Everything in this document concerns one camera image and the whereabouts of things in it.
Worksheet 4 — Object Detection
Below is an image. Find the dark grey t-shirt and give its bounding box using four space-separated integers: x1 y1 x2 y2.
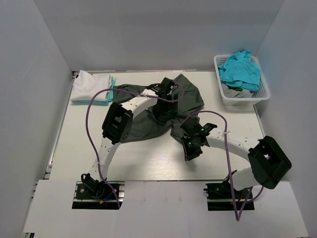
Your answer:
123 74 204 143

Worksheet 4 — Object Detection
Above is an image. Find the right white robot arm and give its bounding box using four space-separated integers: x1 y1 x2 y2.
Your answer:
181 123 292 198

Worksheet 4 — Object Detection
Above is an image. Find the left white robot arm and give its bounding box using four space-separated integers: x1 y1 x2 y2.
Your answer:
81 84 184 198

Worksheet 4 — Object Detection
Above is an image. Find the crumpled grey t-shirt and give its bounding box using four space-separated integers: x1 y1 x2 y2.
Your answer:
221 83 253 98

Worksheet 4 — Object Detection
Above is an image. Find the folded teal t-shirt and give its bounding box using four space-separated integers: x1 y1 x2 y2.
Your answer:
74 77 115 106

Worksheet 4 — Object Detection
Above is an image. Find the green garment in basket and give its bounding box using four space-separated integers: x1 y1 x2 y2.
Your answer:
228 86 242 91

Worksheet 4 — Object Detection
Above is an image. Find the crumpled turquoise t-shirt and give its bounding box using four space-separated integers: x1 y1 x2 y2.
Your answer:
218 50 261 92

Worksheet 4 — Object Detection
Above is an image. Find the white plastic basket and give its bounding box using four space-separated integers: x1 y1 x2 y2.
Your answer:
213 55 270 106

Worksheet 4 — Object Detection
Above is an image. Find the folded white t-shirt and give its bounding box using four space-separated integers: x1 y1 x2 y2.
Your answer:
70 70 112 102

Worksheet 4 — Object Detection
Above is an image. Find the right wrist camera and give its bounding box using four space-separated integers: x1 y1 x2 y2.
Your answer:
180 116 218 136

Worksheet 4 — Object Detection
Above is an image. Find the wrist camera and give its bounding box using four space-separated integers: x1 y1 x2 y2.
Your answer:
180 116 218 136
146 77 179 96

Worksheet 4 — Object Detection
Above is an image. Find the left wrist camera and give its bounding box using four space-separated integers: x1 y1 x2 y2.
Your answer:
146 77 179 96

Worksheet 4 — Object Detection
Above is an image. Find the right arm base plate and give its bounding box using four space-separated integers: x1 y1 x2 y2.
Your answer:
204 182 255 211

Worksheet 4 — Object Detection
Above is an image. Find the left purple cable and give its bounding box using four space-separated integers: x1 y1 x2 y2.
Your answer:
86 81 185 209

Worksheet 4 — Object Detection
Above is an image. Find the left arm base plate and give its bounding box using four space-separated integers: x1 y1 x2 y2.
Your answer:
72 181 125 210

